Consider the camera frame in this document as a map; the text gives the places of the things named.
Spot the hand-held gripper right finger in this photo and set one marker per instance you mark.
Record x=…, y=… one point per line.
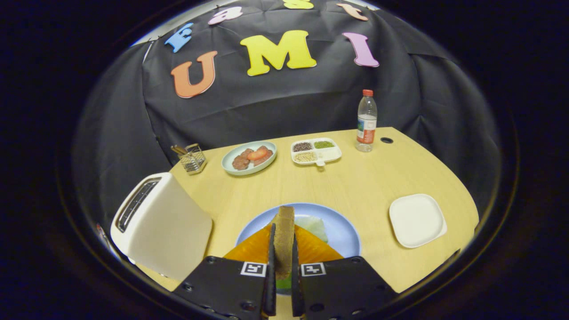
x=297, y=289

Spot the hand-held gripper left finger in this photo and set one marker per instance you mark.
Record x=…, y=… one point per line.
x=270, y=284

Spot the brown toast slice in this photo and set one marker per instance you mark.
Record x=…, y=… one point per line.
x=284, y=240

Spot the green lettuce leaf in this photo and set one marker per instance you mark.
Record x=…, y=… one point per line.
x=313, y=226

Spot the blue round plate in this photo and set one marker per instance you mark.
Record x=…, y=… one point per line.
x=342, y=231

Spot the white toaster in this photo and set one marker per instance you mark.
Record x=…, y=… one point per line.
x=169, y=231

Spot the brown meat slice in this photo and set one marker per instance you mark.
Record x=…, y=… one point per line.
x=266, y=158
x=241, y=162

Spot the pale green round plate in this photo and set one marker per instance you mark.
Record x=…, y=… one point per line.
x=227, y=165

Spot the red tomato slice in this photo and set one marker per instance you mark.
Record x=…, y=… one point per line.
x=258, y=154

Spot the beige grains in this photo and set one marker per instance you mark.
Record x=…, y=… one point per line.
x=305, y=157

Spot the white divided condiment dish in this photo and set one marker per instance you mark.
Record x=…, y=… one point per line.
x=331, y=154

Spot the white square plate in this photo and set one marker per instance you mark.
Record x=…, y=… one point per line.
x=418, y=220

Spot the dark brown seeds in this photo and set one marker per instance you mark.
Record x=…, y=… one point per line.
x=302, y=146

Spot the green seasoning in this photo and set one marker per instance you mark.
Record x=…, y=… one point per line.
x=324, y=144

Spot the clear bottle with red cap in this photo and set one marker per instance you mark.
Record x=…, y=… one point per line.
x=366, y=133

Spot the black backdrop cloth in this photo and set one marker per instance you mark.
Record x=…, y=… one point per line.
x=266, y=106

